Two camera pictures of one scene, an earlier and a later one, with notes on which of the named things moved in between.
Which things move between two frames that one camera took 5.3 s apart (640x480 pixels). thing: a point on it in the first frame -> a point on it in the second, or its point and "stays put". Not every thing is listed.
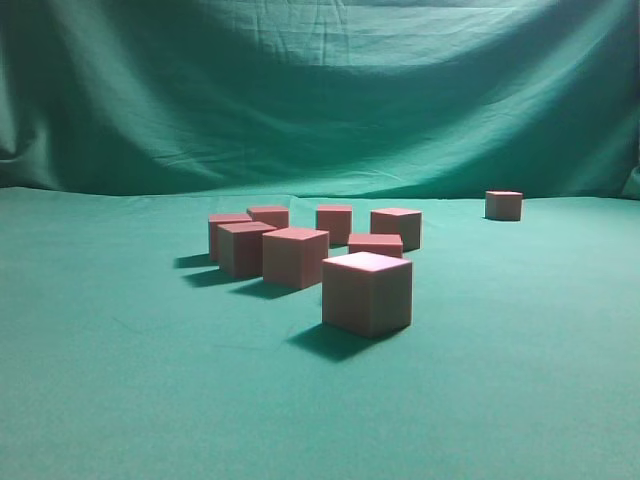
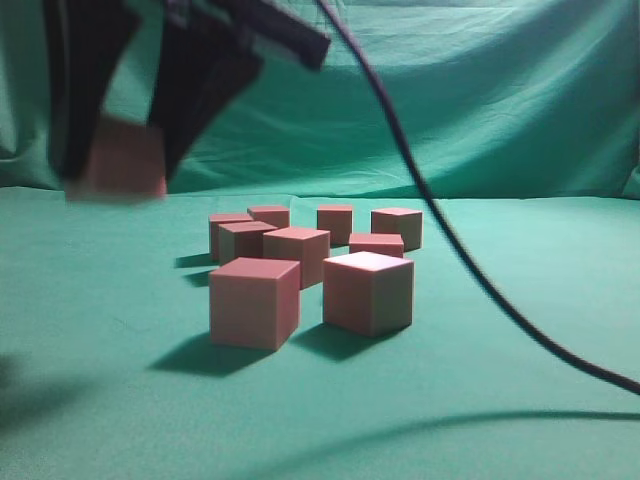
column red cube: x=503 y=205 -> x=127 y=165
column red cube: x=367 y=294 stays put
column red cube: x=396 y=220 stays put
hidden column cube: x=337 y=221 stays put
